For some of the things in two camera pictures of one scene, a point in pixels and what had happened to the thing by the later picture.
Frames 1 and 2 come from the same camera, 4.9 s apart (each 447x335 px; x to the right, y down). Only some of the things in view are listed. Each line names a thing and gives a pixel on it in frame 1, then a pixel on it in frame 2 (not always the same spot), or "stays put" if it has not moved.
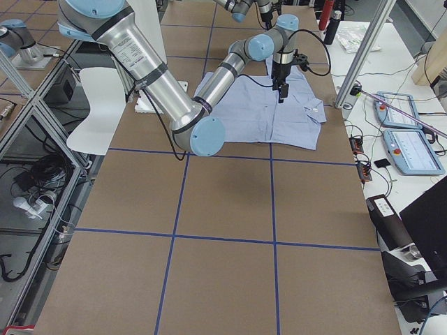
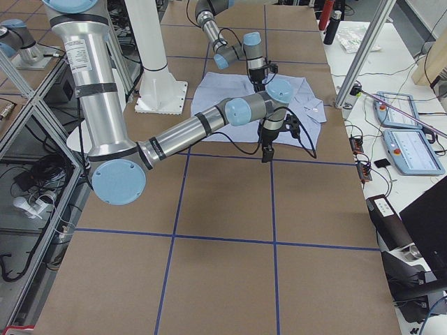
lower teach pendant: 411,152 stays put
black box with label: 387,223 stays put
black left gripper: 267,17 -> 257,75
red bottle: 326,14 stays put
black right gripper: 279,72 -> 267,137
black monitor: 427,222 stays put
